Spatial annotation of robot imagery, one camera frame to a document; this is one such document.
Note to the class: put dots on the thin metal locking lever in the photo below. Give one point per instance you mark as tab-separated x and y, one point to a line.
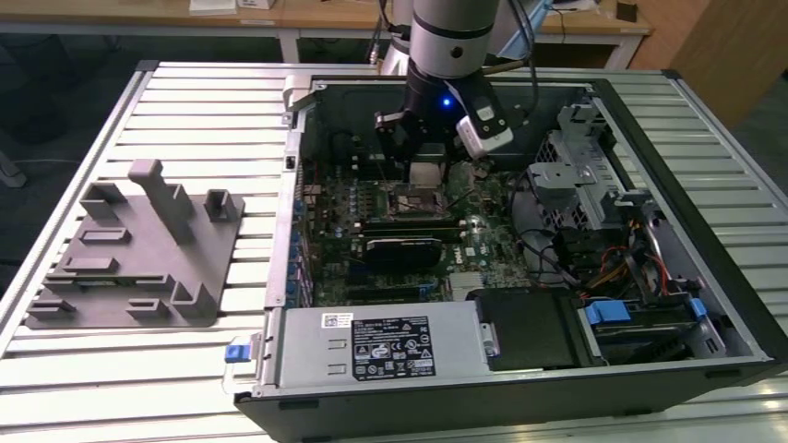
460	196

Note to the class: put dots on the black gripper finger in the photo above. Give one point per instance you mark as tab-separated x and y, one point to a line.
452	150
393	152

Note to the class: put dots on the grey plastic parts rack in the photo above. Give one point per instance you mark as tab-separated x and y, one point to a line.
153	277

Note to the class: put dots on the small grey wrist camera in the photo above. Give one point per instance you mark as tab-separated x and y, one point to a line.
388	122

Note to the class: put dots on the black open PC case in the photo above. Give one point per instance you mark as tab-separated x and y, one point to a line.
430	415

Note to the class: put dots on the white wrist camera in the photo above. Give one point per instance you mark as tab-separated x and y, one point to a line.
486	134

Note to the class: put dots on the hard disk in blue carrier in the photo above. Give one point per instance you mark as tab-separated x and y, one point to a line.
605	314

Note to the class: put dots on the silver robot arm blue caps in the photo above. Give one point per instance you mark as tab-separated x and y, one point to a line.
452	37

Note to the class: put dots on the wooden cabinet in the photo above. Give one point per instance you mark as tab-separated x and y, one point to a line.
726	55

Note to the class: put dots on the green motherboard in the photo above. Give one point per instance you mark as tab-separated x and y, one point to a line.
498	272

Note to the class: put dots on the white paper sheet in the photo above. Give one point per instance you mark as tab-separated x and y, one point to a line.
212	5

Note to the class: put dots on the silver disk bay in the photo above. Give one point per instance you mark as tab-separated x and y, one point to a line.
713	343

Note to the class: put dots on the small black desk object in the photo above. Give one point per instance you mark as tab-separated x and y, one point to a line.
626	11

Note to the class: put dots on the silver square CPU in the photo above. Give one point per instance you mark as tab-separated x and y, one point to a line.
428	171

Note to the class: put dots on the silver power supply unit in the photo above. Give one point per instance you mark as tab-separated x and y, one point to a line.
308	346

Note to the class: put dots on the wooden desk white frame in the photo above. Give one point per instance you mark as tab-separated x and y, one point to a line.
214	18

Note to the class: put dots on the black CPU socket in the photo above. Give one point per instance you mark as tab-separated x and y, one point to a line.
412	200

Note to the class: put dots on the silver drive cage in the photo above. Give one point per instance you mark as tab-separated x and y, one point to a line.
566	177

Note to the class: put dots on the grey chair leg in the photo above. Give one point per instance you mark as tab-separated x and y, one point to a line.
12	175

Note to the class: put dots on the black plastic shroud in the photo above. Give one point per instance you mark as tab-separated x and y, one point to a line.
529	332

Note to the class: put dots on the small white box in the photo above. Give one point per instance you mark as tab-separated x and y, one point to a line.
254	3

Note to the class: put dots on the black RAM stick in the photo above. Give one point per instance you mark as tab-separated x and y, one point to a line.
412	235

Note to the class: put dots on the grey case latch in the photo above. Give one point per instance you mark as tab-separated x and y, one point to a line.
294	90

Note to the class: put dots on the silver chipset heat sink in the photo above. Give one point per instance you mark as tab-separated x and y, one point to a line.
468	283

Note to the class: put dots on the black graphics card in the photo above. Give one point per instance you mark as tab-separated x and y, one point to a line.
402	254

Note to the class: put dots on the blue latch button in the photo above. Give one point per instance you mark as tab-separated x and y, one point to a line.
237	353

